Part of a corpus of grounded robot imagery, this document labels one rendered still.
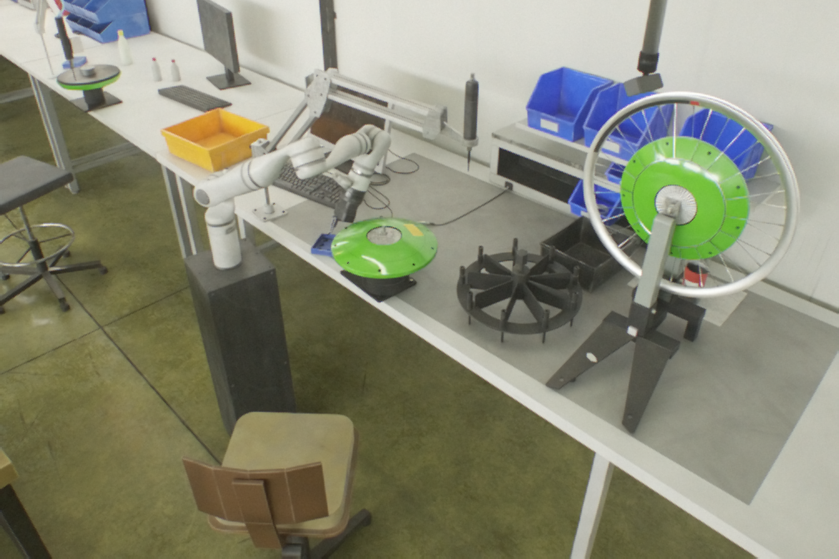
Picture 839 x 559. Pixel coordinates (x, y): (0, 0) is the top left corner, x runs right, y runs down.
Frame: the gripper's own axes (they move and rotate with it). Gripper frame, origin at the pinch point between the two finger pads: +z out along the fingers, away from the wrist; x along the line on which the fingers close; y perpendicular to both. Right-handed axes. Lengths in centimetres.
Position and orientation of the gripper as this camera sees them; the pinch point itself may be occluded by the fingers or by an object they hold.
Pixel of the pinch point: (330, 234)
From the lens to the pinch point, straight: 218.0
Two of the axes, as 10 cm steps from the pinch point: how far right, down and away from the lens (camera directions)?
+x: -5.2, -4.6, 7.1
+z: -3.9, 8.8, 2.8
